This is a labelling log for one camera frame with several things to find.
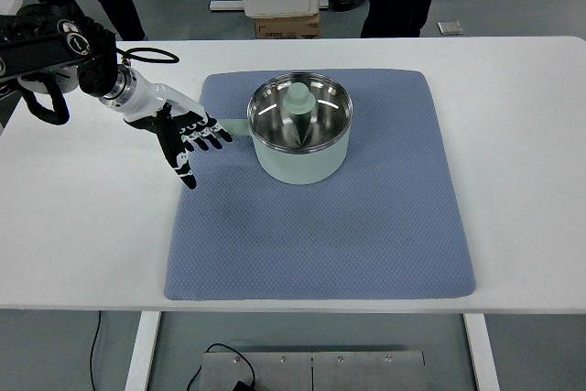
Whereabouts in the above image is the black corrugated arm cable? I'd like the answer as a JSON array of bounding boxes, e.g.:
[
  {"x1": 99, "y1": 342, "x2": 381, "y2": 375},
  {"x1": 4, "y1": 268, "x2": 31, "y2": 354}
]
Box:
[{"x1": 17, "y1": 81, "x2": 71, "y2": 125}]

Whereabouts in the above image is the black power cable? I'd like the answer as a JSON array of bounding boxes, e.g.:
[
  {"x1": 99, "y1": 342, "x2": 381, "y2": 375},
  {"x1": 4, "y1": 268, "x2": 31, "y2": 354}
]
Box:
[{"x1": 184, "y1": 342, "x2": 257, "y2": 391}]

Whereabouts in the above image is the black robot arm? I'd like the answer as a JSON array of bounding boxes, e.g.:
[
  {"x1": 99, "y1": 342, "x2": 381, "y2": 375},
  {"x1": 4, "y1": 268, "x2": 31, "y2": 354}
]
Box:
[{"x1": 1, "y1": 4, "x2": 233, "y2": 190}]

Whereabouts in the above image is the blue textured mat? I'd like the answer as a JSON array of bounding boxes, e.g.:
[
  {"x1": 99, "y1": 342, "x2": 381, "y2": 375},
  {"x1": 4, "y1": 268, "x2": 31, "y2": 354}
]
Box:
[{"x1": 164, "y1": 69, "x2": 476, "y2": 300}]

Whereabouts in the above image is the glass lid with green knob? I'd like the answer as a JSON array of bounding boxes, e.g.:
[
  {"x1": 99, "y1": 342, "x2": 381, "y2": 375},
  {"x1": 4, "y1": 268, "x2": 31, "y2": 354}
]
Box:
[{"x1": 247, "y1": 72, "x2": 353, "y2": 154}]

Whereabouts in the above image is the left white table leg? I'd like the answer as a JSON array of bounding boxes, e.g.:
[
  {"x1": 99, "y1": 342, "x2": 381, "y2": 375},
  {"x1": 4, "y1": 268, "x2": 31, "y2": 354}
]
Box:
[{"x1": 125, "y1": 311, "x2": 162, "y2": 391}]

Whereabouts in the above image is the black power adapter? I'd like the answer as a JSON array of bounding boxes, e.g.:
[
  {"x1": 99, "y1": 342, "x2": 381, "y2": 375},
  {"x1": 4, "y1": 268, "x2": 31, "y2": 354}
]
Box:
[{"x1": 233, "y1": 381, "x2": 255, "y2": 391}]

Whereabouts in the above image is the metal floor socket plate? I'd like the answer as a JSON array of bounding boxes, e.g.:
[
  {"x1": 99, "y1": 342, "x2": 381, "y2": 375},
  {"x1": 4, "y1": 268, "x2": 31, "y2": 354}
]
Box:
[{"x1": 437, "y1": 20, "x2": 464, "y2": 37}]

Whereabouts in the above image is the metal base plate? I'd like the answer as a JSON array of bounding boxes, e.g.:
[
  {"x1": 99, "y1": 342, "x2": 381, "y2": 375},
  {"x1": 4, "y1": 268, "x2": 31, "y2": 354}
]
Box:
[{"x1": 198, "y1": 351, "x2": 432, "y2": 390}]

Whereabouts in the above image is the green pot with handle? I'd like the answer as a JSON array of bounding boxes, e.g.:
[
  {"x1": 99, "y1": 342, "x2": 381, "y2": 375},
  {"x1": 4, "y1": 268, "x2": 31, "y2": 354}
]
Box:
[{"x1": 216, "y1": 71, "x2": 354, "y2": 186}]

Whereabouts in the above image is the right white table leg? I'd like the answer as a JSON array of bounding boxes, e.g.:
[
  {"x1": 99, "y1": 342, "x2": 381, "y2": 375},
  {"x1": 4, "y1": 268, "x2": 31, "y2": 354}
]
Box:
[{"x1": 463, "y1": 313, "x2": 500, "y2": 391}]

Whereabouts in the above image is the white table leg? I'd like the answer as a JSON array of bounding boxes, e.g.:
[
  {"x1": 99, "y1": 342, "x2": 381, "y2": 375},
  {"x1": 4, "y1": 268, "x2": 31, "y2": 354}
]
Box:
[
  {"x1": 125, "y1": 311, "x2": 162, "y2": 391},
  {"x1": 463, "y1": 313, "x2": 500, "y2": 391}
]

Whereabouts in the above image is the cardboard box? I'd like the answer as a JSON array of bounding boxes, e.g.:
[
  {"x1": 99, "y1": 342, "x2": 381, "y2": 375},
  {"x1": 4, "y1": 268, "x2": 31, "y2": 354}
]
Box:
[{"x1": 255, "y1": 14, "x2": 320, "y2": 39}]

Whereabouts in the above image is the thin black floor cable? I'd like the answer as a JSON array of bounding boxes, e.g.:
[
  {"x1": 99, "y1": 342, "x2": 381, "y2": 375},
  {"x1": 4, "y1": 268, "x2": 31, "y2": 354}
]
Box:
[{"x1": 89, "y1": 310, "x2": 103, "y2": 391}]

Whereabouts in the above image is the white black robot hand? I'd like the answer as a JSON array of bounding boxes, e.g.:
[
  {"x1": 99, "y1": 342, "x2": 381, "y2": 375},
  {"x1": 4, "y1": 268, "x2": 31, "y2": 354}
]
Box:
[{"x1": 103, "y1": 71, "x2": 233, "y2": 190}]

